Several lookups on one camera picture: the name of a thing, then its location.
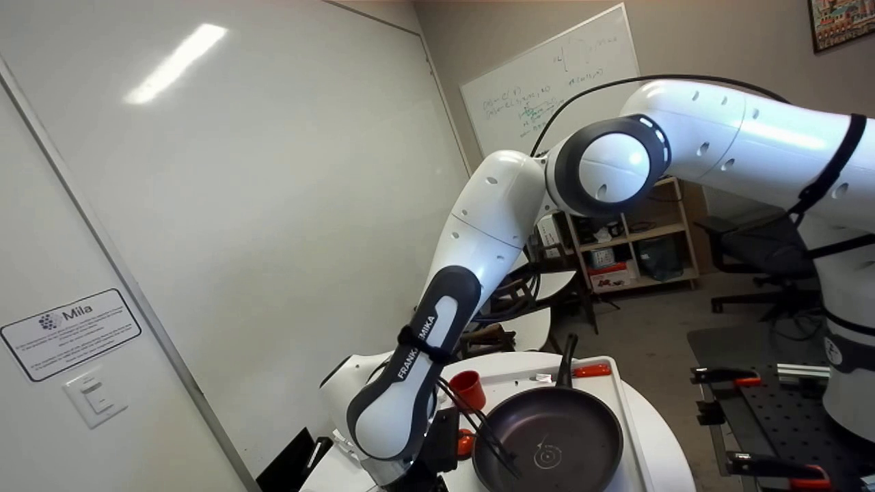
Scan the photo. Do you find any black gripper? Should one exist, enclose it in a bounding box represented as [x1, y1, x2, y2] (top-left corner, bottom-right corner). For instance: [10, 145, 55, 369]
[394, 459, 456, 492]

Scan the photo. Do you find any black frying pan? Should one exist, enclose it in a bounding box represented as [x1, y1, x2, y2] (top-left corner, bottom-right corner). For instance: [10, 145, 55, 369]
[471, 333, 628, 492]

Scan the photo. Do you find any small orange round object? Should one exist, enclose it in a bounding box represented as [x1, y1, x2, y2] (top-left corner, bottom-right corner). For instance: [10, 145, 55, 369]
[454, 428, 478, 462]

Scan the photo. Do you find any red mug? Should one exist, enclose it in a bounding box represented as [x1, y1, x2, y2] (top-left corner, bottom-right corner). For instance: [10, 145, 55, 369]
[449, 369, 490, 415]

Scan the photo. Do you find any red and white box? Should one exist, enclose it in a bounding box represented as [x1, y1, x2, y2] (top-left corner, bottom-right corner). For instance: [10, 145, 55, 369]
[588, 261, 632, 292]

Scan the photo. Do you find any black bag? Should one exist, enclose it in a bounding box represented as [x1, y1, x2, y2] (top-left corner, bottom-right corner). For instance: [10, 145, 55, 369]
[633, 236, 687, 281]

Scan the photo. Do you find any wooden shelf unit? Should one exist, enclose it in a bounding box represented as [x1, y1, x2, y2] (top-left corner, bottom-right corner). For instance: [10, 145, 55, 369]
[558, 176, 705, 298]

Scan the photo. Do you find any silver aluminium bar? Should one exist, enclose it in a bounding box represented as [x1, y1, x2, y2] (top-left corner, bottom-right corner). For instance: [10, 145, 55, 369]
[774, 361, 834, 384]

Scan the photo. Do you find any black office chair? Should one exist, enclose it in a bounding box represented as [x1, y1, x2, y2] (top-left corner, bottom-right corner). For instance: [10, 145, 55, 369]
[702, 210, 826, 324]

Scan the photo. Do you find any whiteboard with green writing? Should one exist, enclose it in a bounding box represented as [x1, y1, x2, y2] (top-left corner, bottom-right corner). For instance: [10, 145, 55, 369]
[456, 4, 642, 172]

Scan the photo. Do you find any black wall box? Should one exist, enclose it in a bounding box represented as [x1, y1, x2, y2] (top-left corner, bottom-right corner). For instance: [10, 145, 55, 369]
[255, 428, 335, 492]

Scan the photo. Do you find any red handled cutlery piece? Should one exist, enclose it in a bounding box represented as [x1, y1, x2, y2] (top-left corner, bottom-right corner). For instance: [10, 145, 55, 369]
[572, 361, 616, 384]

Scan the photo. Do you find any large wall whiteboard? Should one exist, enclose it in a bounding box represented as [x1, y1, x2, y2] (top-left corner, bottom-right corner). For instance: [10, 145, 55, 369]
[0, 0, 476, 492]

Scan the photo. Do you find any white light switch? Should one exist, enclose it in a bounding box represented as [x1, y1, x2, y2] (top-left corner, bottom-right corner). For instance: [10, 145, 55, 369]
[59, 363, 128, 433]

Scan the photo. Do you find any white wall sign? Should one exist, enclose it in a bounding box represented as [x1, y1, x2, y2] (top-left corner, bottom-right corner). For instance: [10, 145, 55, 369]
[0, 287, 144, 387]

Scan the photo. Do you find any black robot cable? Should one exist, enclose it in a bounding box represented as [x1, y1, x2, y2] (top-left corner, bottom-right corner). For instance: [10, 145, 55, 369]
[524, 72, 788, 160]

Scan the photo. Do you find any framed wall picture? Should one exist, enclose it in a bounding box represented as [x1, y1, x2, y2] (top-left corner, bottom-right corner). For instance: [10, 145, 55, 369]
[804, 0, 875, 54]

